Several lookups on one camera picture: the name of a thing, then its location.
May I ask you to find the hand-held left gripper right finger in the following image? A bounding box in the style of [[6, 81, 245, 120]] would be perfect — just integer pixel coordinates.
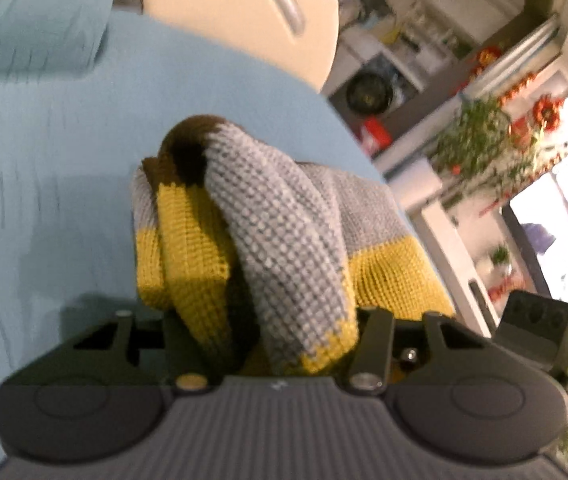
[[348, 307, 503, 393]]

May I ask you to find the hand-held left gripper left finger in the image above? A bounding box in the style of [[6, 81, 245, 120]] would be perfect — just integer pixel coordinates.
[[65, 310, 221, 393]]

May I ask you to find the yellow brown grey knit sweater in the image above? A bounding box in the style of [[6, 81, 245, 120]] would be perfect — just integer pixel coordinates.
[[128, 115, 458, 377]]

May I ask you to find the red table ornament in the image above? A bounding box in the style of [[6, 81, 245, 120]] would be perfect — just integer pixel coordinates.
[[488, 276, 515, 302]]

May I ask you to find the black soundbar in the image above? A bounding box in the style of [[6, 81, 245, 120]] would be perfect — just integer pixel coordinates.
[[468, 279, 498, 337]]

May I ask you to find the small potted plant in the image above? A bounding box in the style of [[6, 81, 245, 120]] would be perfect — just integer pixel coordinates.
[[488, 241, 513, 277]]

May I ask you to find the flat screen television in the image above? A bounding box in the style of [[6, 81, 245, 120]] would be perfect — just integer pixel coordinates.
[[500, 149, 568, 332]]

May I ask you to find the white television cabinet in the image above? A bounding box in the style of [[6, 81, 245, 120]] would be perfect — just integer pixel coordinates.
[[410, 199, 505, 337]]

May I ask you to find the white cylinder bin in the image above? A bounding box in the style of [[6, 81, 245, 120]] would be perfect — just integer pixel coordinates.
[[383, 156, 445, 212]]

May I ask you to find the tall green potted plant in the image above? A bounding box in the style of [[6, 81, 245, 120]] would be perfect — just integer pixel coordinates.
[[432, 96, 540, 192]]

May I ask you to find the red bucket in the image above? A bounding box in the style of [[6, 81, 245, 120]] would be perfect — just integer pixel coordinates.
[[360, 116, 395, 154]]

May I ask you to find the grey washing machine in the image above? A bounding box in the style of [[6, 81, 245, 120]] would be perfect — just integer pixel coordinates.
[[325, 54, 425, 122]]

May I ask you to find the beige oval chair back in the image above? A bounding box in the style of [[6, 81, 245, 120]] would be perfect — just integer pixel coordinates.
[[140, 0, 341, 97]]

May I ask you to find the blue quilted sofa cushion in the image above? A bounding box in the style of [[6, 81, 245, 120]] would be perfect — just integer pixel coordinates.
[[0, 0, 116, 79]]

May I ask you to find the red round wall decoration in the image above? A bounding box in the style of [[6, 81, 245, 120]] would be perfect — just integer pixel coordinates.
[[532, 94, 565, 132]]

